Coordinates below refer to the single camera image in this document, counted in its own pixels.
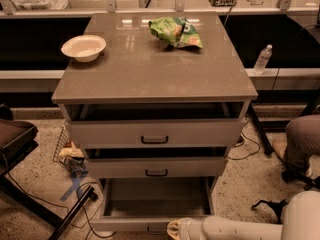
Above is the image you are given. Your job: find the black floor cable left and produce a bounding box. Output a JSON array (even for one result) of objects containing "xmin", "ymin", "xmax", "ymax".
[{"xmin": 2, "ymin": 153, "xmax": 118, "ymax": 240}]

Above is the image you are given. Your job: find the grey bottom drawer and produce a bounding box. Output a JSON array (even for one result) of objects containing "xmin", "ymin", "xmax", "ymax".
[{"xmin": 92, "ymin": 177, "xmax": 216, "ymax": 234}]

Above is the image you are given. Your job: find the black floor cable right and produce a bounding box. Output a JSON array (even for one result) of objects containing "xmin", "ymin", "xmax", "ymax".
[{"xmin": 227, "ymin": 118, "xmax": 262, "ymax": 162}]

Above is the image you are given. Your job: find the black chair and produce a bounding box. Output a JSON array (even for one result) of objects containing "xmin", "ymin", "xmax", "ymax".
[{"xmin": 0, "ymin": 108, "xmax": 90, "ymax": 240}]

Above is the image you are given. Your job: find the grey drawer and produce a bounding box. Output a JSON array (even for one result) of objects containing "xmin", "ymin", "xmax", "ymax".
[
  {"xmin": 86, "ymin": 147, "xmax": 228, "ymax": 178},
  {"xmin": 92, "ymin": 177, "xmax": 216, "ymax": 234},
  {"xmin": 63, "ymin": 101, "xmax": 249, "ymax": 149}
]

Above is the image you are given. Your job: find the grey top drawer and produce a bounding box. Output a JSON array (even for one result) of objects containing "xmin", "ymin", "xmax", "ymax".
[{"xmin": 63, "ymin": 101, "xmax": 249, "ymax": 149}]

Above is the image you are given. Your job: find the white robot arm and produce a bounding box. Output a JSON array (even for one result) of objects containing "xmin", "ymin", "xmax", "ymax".
[{"xmin": 167, "ymin": 191, "xmax": 320, "ymax": 240}]

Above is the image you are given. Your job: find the grey middle drawer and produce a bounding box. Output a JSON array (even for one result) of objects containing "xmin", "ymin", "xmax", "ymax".
[{"xmin": 86, "ymin": 147, "xmax": 228, "ymax": 178}]

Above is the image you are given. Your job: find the white paper bowl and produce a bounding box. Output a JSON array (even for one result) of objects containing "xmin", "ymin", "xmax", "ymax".
[{"xmin": 61, "ymin": 35, "xmax": 106, "ymax": 63}]

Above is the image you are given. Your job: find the wire basket with snacks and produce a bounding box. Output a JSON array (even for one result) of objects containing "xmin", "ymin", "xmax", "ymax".
[{"xmin": 53, "ymin": 126, "xmax": 87, "ymax": 173}]

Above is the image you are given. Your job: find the black metal leg right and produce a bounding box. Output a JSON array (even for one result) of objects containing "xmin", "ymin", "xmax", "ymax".
[{"xmin": 248, "ymin": 105, "xmax": 273, "ymax": 156}]

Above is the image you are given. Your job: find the green chip bag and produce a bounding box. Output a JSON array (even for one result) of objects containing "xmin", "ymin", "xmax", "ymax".
[{"xmin": 148, "ymin": 17, "xmax": 203, "ymax": 48}]

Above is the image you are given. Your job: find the black floor cable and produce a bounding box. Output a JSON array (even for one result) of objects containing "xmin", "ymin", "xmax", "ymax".
[
  {"xmin": 227, "ymin": 118, "xmax": 262, "ymax": 162},
  {"xmin": 2, "ymin": 153, "xmax": 118, "ymax": 240}
]

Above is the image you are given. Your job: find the clear plastic water bottle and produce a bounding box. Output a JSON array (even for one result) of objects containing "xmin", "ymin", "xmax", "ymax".
[{"xmin": 253, "ymin": 44, "xmax": 272, "ymax": 75}]

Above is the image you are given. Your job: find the black grabber tool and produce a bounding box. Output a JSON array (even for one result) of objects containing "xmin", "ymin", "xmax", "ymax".
[{"xmin": 251, "ymin": 171, "xmax": 320, "ymax": 224}]

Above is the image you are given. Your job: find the grey drawer cabinet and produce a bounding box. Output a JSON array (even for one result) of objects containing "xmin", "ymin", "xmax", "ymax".
[{"xmin": 51, "ymin": 11, "xmax": 259, "ymax": 185}]

